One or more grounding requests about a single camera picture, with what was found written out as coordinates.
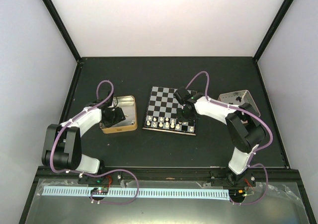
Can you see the left circuit board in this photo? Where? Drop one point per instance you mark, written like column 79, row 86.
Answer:
column 99, row 191

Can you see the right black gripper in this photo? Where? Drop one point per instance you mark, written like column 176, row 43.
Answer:
column 181, row 118

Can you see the left black frame post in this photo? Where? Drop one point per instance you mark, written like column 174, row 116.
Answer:
column 61, row 27

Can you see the pink mesh tray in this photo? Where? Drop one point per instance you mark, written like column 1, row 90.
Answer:
column 230, row 98

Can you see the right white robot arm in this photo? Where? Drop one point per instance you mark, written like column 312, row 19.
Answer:
column 245, row 128

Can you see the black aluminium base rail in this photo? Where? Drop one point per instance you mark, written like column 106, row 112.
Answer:
column 214, row 176

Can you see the black and white chessboard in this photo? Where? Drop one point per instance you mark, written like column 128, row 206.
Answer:
column 163, row 104

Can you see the black frame post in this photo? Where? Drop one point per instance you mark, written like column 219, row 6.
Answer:
column 61, row 27
column 283, row 9

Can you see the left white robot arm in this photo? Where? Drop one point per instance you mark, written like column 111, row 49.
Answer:
column 62, row 145

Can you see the circuit board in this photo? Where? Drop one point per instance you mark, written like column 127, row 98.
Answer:
column 241, row 193
column 99, row 191

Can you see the right circuit board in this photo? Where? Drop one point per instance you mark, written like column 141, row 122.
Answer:
column 241, row 193

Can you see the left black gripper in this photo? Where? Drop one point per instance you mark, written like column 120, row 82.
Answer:
column 120, row 117

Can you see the gold tin tray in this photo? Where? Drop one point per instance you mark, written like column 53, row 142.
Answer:
column 128, row 105

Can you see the right black frame post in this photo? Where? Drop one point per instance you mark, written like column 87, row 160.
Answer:
column 283, row 9

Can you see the light blue slotted cable duct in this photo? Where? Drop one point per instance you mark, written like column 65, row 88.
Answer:
column 213, row 194

